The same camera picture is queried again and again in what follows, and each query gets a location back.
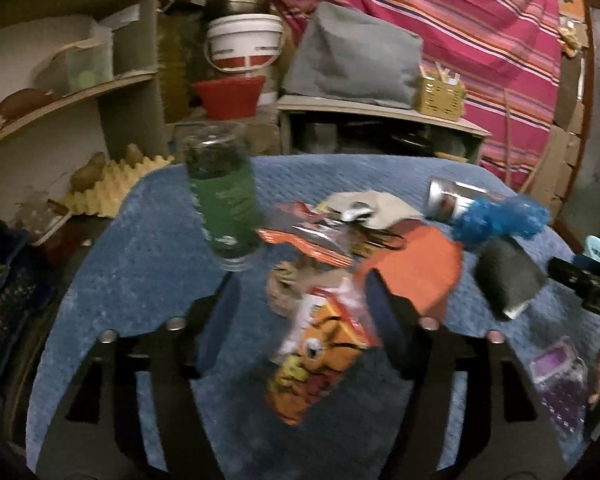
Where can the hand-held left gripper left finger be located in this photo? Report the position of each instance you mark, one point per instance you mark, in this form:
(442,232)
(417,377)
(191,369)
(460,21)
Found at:
(219,305)

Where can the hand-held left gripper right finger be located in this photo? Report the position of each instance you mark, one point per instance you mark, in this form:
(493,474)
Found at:
(382,305)

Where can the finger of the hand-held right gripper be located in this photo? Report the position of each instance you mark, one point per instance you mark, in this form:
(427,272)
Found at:
(567,272)

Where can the dark grey roll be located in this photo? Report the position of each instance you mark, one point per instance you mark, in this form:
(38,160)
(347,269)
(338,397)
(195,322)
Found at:
(510,275)

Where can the brown paper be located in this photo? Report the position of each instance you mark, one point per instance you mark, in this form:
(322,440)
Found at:
(290,290)

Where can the orange cartoon snack packet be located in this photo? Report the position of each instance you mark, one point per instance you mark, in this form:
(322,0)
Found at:
(320,355)

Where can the blue mesh scrubber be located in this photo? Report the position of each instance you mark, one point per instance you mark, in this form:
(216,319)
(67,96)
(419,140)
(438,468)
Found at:
(495,217)

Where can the beige cloth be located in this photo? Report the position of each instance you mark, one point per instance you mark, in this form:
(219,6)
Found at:
(380,207)

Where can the purple plastic packet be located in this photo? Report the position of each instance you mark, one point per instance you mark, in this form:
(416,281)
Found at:
(560,380)

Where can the orange striped snack wrapper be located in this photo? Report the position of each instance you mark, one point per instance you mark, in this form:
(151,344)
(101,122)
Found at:
(305,235)

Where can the silver metal can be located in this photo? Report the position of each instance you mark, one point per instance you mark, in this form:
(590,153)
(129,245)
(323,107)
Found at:
(450,197)

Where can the blue fuzzy mat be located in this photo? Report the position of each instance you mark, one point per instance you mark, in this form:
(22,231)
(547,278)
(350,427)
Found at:
(145,260)

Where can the stack of cardboard boxes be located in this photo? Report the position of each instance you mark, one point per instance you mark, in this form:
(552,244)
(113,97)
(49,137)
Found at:
(560,150)

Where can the yellow egg tray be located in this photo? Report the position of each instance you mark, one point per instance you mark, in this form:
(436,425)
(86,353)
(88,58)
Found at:
(110,187)

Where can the potato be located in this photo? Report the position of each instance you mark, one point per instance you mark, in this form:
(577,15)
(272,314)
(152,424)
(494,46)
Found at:
(87,172)
(133,154)

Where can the low wooden shelf table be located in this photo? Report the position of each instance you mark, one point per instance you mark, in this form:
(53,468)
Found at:
(380,120)

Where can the red plastic basket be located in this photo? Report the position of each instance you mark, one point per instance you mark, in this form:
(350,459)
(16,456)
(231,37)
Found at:
(227,95)

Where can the dark blue plastic crate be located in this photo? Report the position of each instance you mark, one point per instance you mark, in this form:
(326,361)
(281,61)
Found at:
(5,285)

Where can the yellow slotted basket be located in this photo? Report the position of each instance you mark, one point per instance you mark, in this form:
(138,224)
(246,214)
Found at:
(440,95)

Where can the wooden shelf unit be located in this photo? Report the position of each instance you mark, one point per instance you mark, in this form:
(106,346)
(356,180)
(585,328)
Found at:
(55,125)

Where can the white plastic bucket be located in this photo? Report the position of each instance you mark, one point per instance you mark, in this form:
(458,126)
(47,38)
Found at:
(245,42)

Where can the pink striped cloth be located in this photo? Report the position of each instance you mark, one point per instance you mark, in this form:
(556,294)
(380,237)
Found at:
(460,25)

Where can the clear plastic container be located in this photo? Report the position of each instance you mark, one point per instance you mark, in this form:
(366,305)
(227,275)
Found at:
(87,65)

